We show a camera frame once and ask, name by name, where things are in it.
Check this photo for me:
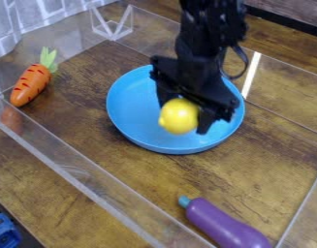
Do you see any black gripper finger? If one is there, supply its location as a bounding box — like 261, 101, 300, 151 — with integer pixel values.
196, 108, 218, 135
156, 80, 178, 107

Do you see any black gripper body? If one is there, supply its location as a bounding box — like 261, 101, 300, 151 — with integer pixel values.
147, 37, 242, 124

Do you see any yellow toy lemon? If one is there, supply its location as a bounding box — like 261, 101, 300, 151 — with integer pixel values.
158, 98, 199, 135

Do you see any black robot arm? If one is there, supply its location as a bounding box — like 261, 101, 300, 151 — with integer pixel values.
150, 0, 249, 135

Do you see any blue round tray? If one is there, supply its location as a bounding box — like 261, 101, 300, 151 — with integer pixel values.
105, 65, 245, 155

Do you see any orange toy carrot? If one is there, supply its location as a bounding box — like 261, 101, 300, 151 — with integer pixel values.
10, 46, 59, 108

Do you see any purple toy eggplant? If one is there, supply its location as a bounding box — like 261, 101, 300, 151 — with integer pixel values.
178, 196, 271, 248

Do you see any blue object at corner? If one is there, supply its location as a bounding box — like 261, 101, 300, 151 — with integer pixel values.
0, 213, 21, 248

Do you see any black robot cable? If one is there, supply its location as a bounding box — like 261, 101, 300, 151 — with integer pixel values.
219, 43, 251, 81

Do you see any clear acrylic enclosure wall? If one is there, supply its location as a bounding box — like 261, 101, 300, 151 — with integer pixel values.
0, 0, 317, 248

